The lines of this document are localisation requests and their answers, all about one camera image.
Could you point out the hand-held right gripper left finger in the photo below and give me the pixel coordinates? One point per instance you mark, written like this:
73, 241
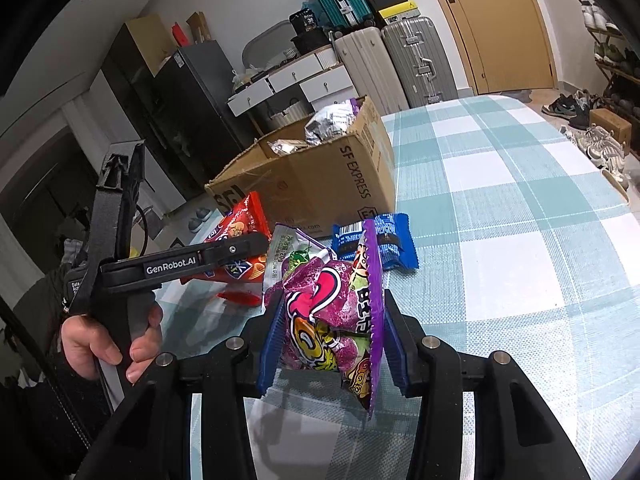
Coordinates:
270, 360

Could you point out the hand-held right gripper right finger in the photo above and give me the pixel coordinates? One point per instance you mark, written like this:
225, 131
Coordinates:
397, 355

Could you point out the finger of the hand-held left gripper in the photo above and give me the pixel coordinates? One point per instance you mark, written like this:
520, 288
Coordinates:
232, 250

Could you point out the red chip packet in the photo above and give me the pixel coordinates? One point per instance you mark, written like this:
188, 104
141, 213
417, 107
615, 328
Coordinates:
240, 220

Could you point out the purple candy packet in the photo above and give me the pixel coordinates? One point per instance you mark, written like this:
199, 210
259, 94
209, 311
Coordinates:
325, 310
327, 125

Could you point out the brown cardboard box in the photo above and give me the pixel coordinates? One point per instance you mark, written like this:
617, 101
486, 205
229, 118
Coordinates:
310, 185

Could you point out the person's left hand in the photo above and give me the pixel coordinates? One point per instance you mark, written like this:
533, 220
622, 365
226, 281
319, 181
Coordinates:
80, 345

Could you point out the blue cookie packet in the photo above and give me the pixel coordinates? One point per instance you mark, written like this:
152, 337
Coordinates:
397, 240

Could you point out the white curtain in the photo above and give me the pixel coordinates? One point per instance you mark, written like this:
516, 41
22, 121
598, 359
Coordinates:
110, 135

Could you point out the black refrigerator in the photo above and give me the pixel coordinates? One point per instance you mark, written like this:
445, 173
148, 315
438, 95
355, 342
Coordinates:
200, 110

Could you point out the grey white laundry basket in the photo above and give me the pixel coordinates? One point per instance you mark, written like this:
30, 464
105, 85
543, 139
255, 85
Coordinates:
287, 115

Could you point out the plastic bag of food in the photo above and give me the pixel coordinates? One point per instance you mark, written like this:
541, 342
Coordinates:
250, 80

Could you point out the white drawer desk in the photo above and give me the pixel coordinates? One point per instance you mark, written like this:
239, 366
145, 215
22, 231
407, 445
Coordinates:
320, 85

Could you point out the small white basket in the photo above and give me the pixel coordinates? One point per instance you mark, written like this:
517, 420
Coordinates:
291, 52

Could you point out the grey oval mirror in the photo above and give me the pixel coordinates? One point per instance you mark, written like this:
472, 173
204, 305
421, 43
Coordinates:
265, 42

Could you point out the red paper bag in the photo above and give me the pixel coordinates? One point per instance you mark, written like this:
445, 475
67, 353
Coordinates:
181, 35

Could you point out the black storage box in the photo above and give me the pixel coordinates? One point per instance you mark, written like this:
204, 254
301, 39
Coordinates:
312, 41

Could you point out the brown paper bag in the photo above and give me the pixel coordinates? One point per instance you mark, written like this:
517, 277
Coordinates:
199, 27

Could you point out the beige suitcase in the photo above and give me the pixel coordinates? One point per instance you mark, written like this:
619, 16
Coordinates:
370, 70

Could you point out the black labelled canister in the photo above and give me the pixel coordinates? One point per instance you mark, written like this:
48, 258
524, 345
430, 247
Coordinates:
304, 21

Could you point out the silver suitcase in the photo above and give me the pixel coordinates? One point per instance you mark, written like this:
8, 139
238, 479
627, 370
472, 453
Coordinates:
420, 60

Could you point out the beige grey door mat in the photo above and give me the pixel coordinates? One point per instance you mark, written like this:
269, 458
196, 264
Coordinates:
515, 96

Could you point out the pile of shoes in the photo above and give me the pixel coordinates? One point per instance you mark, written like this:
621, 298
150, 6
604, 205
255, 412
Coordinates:
595, 145

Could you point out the yellow black shoe box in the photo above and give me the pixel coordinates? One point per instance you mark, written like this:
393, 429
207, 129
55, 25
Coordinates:
397, 12

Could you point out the plain black shoe box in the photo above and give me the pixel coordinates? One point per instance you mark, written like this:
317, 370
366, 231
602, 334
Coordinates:
395, 1

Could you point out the small cardboard box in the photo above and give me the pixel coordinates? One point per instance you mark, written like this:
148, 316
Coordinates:
611, 126

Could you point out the wooden door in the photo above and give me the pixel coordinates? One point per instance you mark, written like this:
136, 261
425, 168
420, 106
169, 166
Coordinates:
500, 35

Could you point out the wooden shoe rack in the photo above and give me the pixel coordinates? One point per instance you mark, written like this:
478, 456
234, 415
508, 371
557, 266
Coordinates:
610, 40

